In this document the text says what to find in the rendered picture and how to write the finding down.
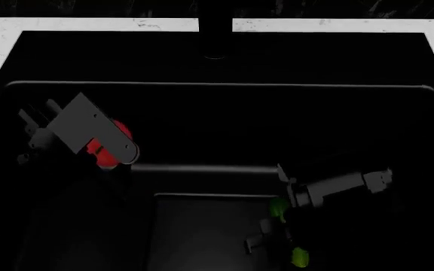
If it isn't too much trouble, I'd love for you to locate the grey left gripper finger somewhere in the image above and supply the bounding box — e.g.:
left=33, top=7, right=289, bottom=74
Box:
left=17, top=108, right=41, bottom=134
left=44, top=98, right=66, bottom=117

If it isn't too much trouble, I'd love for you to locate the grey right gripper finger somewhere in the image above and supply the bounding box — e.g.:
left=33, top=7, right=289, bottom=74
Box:
left=243, top=233, right=274, bottom=255

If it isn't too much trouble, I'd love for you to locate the green vegetable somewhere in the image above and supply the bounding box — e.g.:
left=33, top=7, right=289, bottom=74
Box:
left=268, top=196, right=310, bottom=269

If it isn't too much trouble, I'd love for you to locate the red vegetable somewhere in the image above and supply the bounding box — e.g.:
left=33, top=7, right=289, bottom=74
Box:
left=84, top=119, right=133, bottom=171

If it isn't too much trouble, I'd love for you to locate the black kitchen sink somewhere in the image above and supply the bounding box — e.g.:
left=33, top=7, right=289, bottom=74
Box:
left=0, top=29, right=434, bottom=271

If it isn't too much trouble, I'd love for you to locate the black faucet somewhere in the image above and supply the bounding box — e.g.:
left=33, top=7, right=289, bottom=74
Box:
left=197, top=0, right=234, bottom=60

